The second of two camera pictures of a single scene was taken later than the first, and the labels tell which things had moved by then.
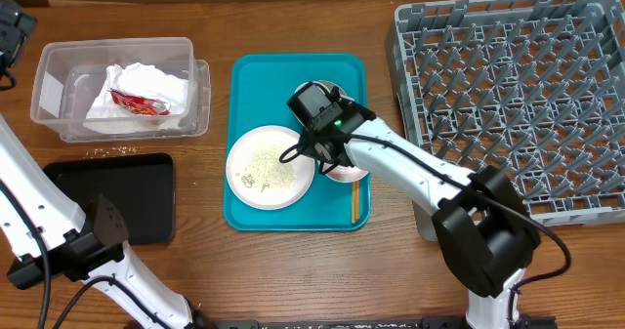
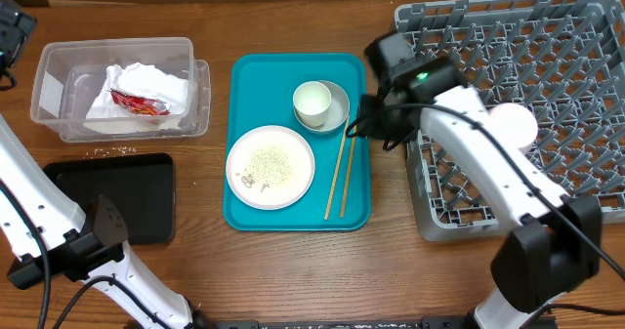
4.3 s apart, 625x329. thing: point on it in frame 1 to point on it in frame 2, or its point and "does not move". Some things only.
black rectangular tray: (141, 185) does not move
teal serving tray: (257, 90) does not move
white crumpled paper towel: (107, 115) does not move
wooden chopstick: (357, 199) to (348, 178)
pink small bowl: (344, 173) to (518, 123)
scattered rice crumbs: (111, 151) does not move
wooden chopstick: (354, 201) to (338, 162)
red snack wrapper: (139, 104) does not move
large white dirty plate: (256, 175) does not move
